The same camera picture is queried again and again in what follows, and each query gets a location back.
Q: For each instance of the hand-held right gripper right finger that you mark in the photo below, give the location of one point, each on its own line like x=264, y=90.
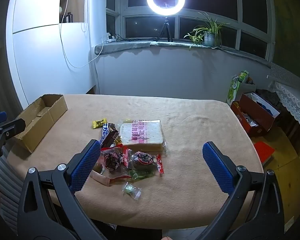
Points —
x=218, y=170

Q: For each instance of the cardboard box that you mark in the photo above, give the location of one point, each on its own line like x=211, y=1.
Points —
x=43, y=118

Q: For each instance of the white radiator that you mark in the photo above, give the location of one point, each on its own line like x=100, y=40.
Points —
x=7, y=192

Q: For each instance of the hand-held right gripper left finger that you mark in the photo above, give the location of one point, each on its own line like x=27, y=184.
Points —
x=86, y=163

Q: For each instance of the white lace tablecloth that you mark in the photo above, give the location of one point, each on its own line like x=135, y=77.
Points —
x=292, y=102

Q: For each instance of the pink snack packet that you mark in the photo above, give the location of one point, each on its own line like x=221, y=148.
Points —
x=102, y=179

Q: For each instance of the red date snack packet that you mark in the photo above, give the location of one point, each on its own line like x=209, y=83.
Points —
x=112, y=159
x=143, y=160

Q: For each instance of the sliced bread packet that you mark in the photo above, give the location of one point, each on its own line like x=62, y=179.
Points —
x=142, y=136

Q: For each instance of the white cabinet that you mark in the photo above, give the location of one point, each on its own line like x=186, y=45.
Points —
x=40, y=50

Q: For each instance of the white power strip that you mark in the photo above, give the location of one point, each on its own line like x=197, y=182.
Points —
x=110, y=38

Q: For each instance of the potted spider plant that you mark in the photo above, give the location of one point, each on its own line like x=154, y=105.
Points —
x=209, y=36

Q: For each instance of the black tripod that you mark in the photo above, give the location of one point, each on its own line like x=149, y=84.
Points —
x=165, y=31

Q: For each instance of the brown chocolate bar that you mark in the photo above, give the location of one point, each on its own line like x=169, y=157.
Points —
x=112, y=136
x=105, y=133

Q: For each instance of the grey windowsill mat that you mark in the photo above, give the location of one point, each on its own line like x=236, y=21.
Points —
x=122, y=47

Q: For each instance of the red storage box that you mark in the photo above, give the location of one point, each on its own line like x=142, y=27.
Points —
x=256, y=117

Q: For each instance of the clear green candy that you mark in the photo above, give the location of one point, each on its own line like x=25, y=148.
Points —
x=132, y=190

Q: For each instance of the green foil candy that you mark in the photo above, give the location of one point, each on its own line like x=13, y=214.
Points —
x=99, y=168

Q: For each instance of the dark bottle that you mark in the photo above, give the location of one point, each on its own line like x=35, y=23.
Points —
x=69, y=17

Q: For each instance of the yellow wrapped candy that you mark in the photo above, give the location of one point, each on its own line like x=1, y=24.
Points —
x=99, y=124

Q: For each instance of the green snack packet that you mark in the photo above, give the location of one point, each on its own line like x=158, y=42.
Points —
x=140, y=174

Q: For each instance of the white window frame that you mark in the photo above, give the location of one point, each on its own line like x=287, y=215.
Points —
x=145, y=11

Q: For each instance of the red flat packet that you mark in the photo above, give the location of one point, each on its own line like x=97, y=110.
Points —
x=263, y=152

